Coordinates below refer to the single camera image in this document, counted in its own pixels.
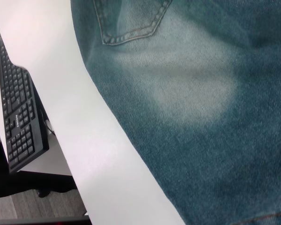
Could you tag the blue denim shorts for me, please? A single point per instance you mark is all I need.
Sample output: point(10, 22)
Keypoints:
point(189, 105)

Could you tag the white keyboard desk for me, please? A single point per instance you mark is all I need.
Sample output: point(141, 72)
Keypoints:
point(53, 159)

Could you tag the black computer keyboard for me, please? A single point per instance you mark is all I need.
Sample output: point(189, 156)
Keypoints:
point(18, 105)

